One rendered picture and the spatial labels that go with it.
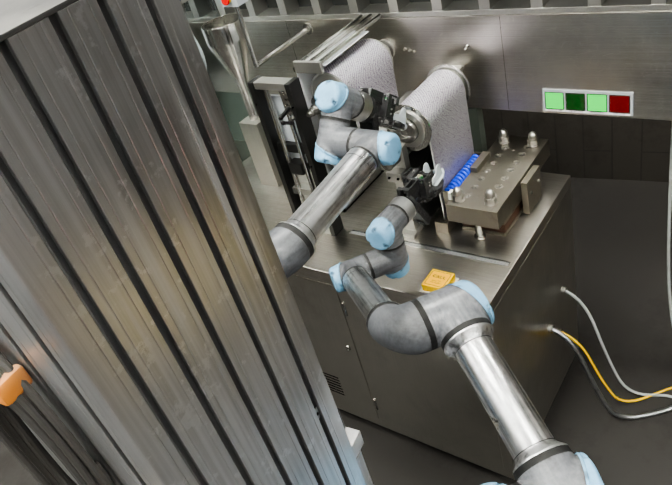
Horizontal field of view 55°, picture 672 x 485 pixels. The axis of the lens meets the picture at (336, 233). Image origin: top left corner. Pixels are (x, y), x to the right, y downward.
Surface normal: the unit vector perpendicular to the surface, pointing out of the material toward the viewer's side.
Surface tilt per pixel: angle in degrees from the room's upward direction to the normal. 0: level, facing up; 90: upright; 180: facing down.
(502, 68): 90
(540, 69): 90
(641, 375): 0
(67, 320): 90
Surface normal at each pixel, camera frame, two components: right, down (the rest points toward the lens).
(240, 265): 0.86, 0.09
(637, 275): -0.25, -0.79
